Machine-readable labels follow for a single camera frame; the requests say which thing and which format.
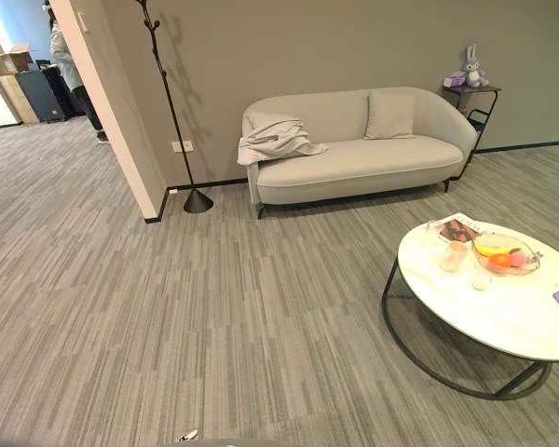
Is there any beige fabric sofa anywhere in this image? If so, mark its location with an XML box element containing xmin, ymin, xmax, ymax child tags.
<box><xmin>241</xmin><ymin>86</ymin><xmax>479</xmax><ymax>221</ymax></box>

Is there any black branch coat rack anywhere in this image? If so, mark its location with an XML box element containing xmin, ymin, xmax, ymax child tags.
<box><xmin>135</xmin><ymin>0</ymin><xmax>216</xmax><ymax>215</ymax></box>

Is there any grey garment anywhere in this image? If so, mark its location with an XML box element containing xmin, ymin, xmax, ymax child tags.
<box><xmin>237</xmin><ymin>111</ymin><xmax>330</xmax><ymax>167</ymax></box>

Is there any pale pink cup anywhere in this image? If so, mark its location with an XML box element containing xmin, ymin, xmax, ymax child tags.
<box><xmin>438</xmin><ymin>240</ymin><xmax>470</xmax><ymax>274</ymax></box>

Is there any round white marble coffee table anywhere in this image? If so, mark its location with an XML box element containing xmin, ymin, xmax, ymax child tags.
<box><xmin>381</xmin><ymin>216</ymin><xmax>559</xmax><ymax>401</ymax></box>

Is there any open magazine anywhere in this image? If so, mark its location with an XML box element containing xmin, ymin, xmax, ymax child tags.
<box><xmin>427</xmin><ymin>212</ymin><xmax>497</xmax><ymax>245</ymax></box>

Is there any yellow banana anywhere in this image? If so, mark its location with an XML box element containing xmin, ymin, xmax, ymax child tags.
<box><xmin>474</xmin><ymin>242</ymin><xmax>515</xmax><ymax>258</ymax></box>

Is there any orange fruit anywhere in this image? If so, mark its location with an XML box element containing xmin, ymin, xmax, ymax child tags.
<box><xmin>487</xmin><ymin>253</ymin><xmax>513</xmax><ymax>274</ymax></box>

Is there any clear glass fruit bowl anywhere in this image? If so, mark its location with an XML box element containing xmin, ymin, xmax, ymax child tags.
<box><xmin>470</xmin><ymin>233</ymin><xmax>544</xmax><ymax>278</ymax></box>

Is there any black suitcase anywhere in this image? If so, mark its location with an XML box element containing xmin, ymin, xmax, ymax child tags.
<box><xmin>16</xmin><ymin>66</ymin><xmax>72</xmax><ymax>125</ymax></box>

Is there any beige square cushion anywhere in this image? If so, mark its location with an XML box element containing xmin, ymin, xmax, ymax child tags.
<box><xmin>363</xmin><ymin>89</ymin><xmax>418</xmax><ymax>141</ymax></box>

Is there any person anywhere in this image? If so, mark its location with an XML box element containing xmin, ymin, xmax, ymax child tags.
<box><xmin>41</xmin><ymin>0</ymin><xmax>113</xmax><ymax>145</ymax></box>

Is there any light wooden cabinet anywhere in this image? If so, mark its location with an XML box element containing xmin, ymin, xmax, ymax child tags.
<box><xmin>0</xmin><ymin>52</ymin><xmax>41</xmax><ymax>126</ymax></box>

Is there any cardboard box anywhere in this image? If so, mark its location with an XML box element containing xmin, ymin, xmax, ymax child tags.
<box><xmin>8</xmin><ymin>44</ymin><xmax>33</xmax><ymax>73</ymax></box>

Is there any small wooden side table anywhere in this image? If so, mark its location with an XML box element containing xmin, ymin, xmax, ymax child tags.
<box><xmin>442</xmin><ymin>84</ymin><xmax>503</xmax><ymax>155</ymax></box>

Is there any grey plush bunny toy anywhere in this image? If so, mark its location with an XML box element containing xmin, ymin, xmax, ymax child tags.
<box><xmin>460</xmin><ymin>40</ymin><xmax>490</xmax><ymax>88</ymax></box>

